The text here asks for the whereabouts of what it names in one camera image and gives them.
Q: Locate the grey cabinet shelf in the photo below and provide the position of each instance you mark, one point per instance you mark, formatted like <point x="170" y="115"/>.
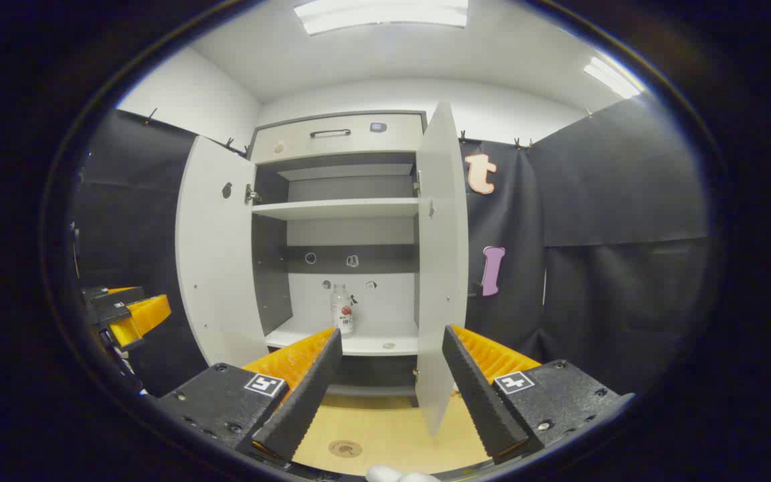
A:
<point x="372" y="338"/>
<point x="338" y="209"/>

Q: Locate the large ceiling light panel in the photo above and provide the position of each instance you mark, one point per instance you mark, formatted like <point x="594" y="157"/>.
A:
<point x="379" y="13"/>

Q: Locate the grey cabinet drawer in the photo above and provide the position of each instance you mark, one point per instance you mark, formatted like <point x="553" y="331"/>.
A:
<point x="359" y="144"/>

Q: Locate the grey cabinet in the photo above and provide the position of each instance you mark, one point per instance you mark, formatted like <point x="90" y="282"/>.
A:
<point x="272" y="268"/>

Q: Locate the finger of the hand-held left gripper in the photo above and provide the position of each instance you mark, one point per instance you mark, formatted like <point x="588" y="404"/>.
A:
<point x="141" y="318"/>

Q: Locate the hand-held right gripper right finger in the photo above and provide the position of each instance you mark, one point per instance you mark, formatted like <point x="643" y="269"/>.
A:
<point x="479" y="395"/>

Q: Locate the grey cabinet door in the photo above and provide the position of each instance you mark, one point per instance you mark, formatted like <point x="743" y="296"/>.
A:
<point x="440" y="268"/>
<point x="218" y="268"/>

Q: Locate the round brown coaster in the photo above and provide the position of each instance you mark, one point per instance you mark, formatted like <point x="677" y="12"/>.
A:
<point x="345" y="448"/>

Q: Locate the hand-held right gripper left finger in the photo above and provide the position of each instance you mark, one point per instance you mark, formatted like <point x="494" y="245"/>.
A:
<point x="305" y="395"/>

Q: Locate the clear plastic bottle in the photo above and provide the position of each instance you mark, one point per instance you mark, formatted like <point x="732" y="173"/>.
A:
<point x="342" y="311"/>

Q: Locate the small ceiling light panel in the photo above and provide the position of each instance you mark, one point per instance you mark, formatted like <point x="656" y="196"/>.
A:
<point x="613" y="77"/>

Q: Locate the metal door hinge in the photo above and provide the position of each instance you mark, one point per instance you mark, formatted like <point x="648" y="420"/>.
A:
<point x="251" y="194"/>
<point x="417" y="184"/>

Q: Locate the black backdrop cloth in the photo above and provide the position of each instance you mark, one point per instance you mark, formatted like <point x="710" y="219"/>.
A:
<point x="613" y="254"/>

